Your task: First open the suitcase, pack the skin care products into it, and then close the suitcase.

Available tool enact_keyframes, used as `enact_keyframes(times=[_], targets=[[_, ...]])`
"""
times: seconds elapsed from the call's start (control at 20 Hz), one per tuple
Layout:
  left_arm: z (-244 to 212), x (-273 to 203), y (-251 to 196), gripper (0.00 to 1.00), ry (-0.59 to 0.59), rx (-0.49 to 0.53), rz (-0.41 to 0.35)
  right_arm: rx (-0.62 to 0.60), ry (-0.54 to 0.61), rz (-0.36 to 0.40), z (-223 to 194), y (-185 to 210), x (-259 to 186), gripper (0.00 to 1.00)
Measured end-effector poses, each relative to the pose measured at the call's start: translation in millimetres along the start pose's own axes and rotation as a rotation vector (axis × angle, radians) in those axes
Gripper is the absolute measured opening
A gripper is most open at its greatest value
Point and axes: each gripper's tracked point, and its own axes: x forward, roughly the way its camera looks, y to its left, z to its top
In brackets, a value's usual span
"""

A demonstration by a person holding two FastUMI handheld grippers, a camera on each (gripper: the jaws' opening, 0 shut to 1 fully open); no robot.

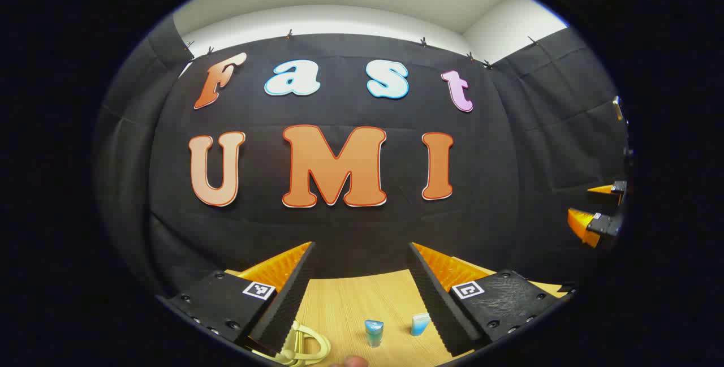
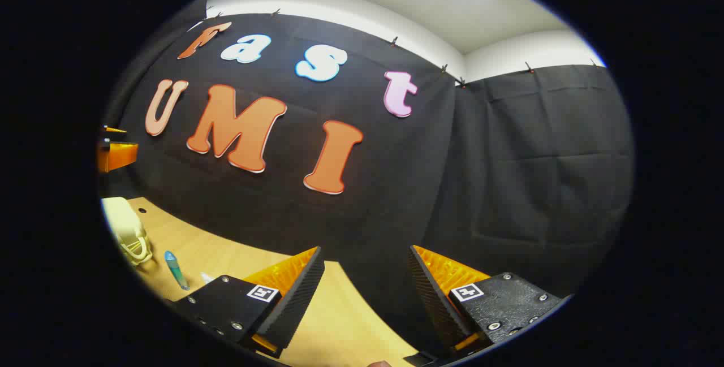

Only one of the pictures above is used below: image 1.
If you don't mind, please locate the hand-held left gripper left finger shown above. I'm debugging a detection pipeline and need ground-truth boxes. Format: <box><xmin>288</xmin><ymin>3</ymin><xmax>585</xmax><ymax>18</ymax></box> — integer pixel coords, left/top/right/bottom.
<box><xmin>157</xmin><ymin>241</ymin><xmax>316</xmax><ymax>358</ymax></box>

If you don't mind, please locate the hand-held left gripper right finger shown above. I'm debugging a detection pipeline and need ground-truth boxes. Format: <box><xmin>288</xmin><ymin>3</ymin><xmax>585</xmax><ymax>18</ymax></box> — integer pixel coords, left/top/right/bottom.
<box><xmin>407</xmin><ymin>241</ymin><xmax>578</xmax><ymax>358</ymax></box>

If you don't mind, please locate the blue skin care bottle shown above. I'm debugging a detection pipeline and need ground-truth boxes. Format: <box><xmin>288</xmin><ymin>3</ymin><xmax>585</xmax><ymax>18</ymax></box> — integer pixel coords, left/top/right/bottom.
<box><xmin>365</xmin><ymin>319</ymin><xmax>385</xmax><ymax>348</ymax></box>

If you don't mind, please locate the pale yellow suitcase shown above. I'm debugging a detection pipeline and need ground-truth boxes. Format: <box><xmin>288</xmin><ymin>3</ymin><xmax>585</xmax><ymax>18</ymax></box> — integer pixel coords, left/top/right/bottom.
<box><xmin>252</xmin><ymin>322</ymin><xmax>332</xmax><ymax>367</ymax></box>

